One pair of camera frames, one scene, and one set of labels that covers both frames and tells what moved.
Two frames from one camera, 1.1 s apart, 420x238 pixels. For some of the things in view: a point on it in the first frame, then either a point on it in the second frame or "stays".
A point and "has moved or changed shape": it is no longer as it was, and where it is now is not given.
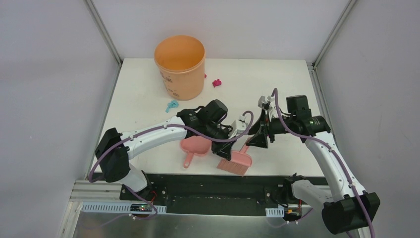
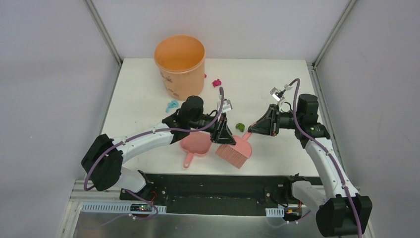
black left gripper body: [224, 141] → [218, 126]
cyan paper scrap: [173, 104] stays
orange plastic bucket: [181, 59] stays
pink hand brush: [239, 163] has moved or changed shape
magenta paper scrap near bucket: [216, 83] stays
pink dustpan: [194, 145] stays
